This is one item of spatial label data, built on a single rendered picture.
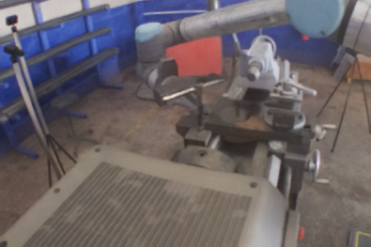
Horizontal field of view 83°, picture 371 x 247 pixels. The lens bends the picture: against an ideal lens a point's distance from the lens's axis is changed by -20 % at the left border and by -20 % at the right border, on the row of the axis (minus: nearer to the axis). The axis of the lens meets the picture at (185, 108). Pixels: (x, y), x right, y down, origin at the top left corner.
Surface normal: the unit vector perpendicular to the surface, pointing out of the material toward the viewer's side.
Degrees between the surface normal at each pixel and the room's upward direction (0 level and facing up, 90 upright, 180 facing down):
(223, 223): 0
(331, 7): 88
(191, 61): 90
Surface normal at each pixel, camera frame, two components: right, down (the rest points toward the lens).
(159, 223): -0.08, -0.88
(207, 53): -0.04, 0.48
